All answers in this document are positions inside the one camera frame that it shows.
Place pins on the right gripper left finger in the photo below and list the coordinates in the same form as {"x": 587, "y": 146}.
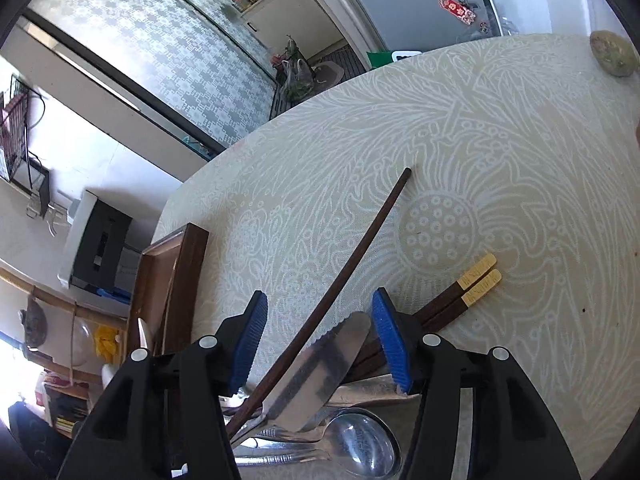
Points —
{"x": 125, "y": 435}

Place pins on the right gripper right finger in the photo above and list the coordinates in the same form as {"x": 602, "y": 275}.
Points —
{"x": 514, "y": 435}

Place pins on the dark chopstick gold tip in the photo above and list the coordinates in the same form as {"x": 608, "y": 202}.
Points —
{"x": 440, "y": 304}

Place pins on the large steel spoon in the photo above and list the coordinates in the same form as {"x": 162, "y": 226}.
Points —
{"x": 356, "y": 440}

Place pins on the steel table knife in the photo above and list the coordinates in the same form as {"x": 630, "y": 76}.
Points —
{"x": 311, "y": 380}

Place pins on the steel fork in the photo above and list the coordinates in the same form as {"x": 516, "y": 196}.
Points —
{"x": 280, "y": 434}

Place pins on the white kitchen cabinet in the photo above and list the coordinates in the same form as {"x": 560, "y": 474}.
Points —
{"x": 274, "y": 22}

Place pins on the dark wooden tray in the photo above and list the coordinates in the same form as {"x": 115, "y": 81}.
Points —
{"x": 165, "y": 290}

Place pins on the white sink cabinet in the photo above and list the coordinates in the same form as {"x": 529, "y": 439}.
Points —
{"x": 93, "y": 248}

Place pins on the patterned sliding door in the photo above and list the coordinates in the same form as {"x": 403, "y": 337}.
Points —
{"x": 189, "y": 65}

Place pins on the grey refrigerator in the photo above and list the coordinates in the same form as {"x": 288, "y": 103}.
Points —
{"x": 412, "y": 25}

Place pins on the black wire wall shelf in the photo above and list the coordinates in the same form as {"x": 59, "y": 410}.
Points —
{"x": 19, "y": 165}

